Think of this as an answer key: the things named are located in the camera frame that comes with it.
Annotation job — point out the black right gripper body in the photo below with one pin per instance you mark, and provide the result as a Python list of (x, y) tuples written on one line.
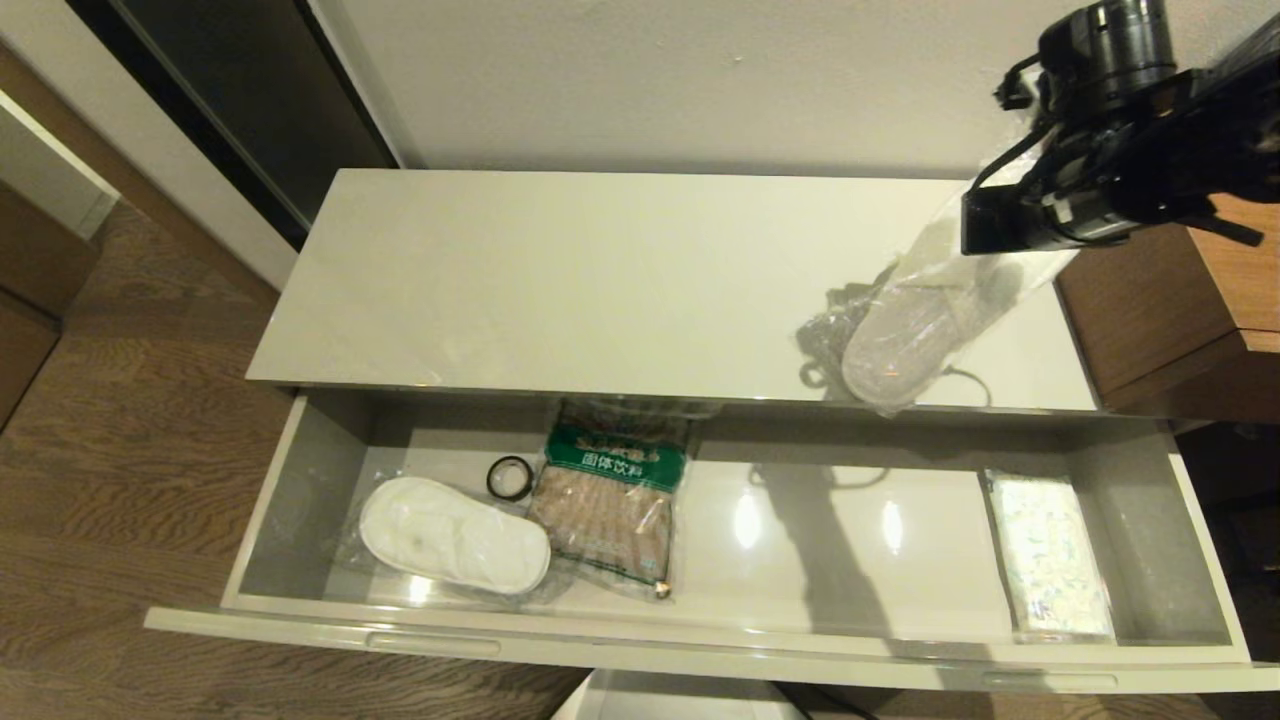
[(1010, 220)]

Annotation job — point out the white slippers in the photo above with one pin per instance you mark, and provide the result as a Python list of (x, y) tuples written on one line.
[(900, 340), (450, 535)]

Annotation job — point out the white packet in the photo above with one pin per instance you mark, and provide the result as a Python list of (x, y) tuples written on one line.
[(1050, 560)]

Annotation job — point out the beige cabinet drawer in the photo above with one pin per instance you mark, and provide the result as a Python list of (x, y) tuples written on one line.
[(740, 610)]

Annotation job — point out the black tape roll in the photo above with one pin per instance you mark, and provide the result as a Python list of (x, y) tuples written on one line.
[(491, 478)]

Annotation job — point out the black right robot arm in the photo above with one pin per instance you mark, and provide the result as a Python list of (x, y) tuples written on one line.
[(1180, 120)]

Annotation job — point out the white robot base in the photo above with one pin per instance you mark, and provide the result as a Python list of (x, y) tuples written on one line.
[(680, 700)]

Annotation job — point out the brown wooden desk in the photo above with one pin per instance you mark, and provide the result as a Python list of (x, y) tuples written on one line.
[(1170, 310)]

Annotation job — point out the beige glossy cabinet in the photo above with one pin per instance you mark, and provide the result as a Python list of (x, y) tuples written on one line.
[(600, 280)]

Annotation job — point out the drink powder bag green label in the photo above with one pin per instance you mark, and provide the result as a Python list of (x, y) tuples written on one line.
[(610, 500)]

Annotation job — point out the dark door panel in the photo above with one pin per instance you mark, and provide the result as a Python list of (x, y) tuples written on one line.
[(250, 90)]

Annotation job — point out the wooden cabinet with white top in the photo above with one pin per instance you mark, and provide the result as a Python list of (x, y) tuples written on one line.
[(40, 260)]

